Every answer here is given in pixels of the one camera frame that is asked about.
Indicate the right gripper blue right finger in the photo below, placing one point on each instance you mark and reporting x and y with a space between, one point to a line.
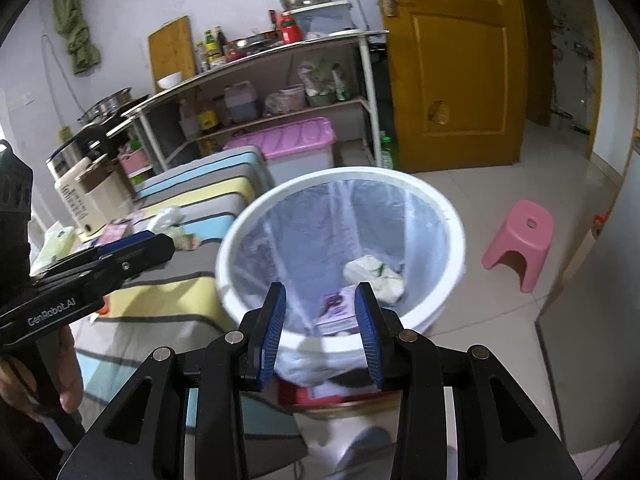
378 328

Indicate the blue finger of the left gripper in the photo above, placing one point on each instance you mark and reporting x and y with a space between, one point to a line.
125 247

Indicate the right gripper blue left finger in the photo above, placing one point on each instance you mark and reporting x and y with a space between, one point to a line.
262 328

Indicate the white trash bin with liner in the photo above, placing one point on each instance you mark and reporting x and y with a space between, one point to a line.
321 232

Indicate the person's left hand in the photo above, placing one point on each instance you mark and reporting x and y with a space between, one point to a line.
15 376

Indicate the tissue pack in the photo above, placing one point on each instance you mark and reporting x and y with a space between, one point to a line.
58 243

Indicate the brown white blender cup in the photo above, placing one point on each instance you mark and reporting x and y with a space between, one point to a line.
107 189

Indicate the striped tablecloth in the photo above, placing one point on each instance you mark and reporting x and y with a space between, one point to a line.
160 363

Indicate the white thermos kettle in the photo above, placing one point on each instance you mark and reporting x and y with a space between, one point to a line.
84 211

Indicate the steel electric kettle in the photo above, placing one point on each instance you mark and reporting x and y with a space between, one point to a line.
90 142

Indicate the steel pot with lid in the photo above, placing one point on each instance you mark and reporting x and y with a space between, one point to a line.
107 107

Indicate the white small bowl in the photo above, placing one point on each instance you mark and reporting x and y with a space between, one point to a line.
169 81

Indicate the pink plastic stool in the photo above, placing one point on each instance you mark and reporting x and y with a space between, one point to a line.
527 230

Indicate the pink lid storage box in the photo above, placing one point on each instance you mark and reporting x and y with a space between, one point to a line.
293 149

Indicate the plastic oil jug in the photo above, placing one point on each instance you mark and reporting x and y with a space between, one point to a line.
242 102

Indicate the wooden cutting board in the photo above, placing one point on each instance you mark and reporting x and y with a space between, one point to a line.
171 50

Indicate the green hanging cloth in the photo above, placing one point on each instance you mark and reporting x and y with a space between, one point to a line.
70 23

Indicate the white metal shelf rack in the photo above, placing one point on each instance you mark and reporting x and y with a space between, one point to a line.
268 71

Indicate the red bottle on shelf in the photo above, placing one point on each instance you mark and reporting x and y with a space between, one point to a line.
289 30

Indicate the yellow wooden door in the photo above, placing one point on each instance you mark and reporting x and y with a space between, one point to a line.
458 72

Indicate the clear storage container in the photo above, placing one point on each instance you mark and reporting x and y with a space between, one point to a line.
324 19

